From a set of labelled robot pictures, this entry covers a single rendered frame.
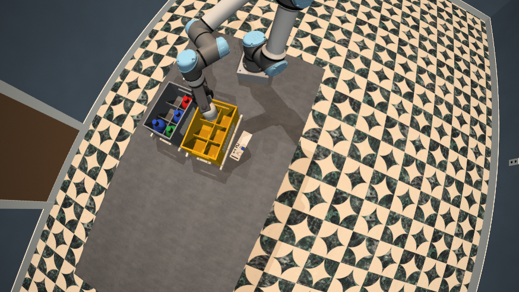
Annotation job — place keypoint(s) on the cream paper strip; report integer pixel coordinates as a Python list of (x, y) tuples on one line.
[(241, 145)]

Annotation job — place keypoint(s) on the green bottle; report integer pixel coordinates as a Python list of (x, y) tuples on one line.
[(169, 130)]

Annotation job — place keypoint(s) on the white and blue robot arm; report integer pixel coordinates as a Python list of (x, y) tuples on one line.
[(259, 54)]

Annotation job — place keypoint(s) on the blue bottle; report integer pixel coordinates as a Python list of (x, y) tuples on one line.
[(177, 115), (159, 125)]

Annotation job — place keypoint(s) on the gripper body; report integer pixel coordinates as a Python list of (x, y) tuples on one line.
[(205, 87)]

